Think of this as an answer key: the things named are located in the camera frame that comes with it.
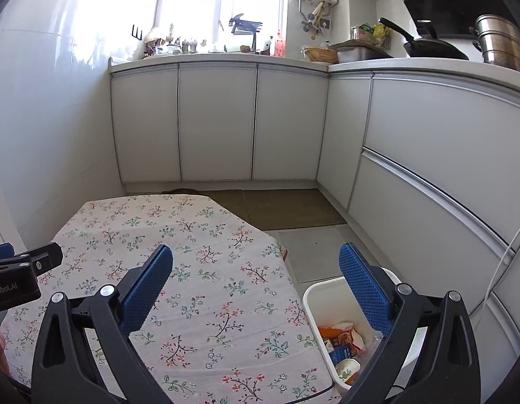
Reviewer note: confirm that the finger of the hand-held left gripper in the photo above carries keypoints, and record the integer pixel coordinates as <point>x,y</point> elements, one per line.
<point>1,251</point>
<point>45,259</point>

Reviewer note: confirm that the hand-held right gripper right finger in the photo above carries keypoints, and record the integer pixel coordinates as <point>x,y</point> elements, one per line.
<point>365,290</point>

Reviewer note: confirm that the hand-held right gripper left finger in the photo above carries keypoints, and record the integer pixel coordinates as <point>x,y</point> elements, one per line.
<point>145,288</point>

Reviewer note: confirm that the white plastic bin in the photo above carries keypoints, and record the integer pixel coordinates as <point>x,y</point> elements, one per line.
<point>323,303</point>

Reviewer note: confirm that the red snack packet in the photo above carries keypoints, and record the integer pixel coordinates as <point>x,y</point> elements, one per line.
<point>352,341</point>

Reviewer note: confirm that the orange peel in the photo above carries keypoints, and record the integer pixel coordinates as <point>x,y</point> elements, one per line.
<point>327,332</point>

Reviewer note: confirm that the blue carton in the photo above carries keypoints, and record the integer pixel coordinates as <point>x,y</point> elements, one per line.
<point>340,353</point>

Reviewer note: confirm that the white green printed wrapper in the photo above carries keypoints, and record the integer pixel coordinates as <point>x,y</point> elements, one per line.
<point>347,370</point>

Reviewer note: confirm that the floral tablecloth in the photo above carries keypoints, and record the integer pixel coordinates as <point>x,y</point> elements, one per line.
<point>209,261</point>

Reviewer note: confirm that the brown oval floor object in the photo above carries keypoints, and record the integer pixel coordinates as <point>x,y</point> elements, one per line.
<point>180,192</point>

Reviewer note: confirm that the brown woven floor mat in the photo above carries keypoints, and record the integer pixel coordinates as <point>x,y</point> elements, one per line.
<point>293,208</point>
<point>234,206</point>

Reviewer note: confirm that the white cabinet with drawers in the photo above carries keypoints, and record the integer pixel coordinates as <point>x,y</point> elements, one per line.
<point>432,126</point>

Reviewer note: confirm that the white cabinet with doors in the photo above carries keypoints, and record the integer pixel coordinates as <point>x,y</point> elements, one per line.
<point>218,126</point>

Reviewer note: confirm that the metal tray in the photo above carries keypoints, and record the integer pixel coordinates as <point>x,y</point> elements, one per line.
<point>357,52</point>

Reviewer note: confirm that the wicker basket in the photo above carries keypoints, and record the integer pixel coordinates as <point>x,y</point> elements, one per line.
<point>321,54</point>

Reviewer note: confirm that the row of small jars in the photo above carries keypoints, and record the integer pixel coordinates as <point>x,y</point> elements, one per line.
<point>171,48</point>

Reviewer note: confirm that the black wok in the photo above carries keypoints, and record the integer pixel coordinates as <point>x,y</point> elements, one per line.
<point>437,50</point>

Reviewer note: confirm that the red bottle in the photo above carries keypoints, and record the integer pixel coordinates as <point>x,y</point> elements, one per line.
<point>280,46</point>

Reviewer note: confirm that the metal water pipes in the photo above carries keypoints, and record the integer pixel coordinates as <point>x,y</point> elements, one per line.
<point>310,21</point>

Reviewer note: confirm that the dark blue utensil stand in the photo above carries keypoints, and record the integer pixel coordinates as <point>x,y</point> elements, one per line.
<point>245,25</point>

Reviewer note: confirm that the steel steamer pot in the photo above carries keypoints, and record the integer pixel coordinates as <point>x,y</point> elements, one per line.
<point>500,42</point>

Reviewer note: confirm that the kitchen window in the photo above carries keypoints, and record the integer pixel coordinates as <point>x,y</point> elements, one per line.
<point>192,0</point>

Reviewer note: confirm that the black wall hooks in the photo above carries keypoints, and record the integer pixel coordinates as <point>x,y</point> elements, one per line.
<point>136,33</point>

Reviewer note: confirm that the wall spice rack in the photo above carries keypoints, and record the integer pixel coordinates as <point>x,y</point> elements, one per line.
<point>369,33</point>

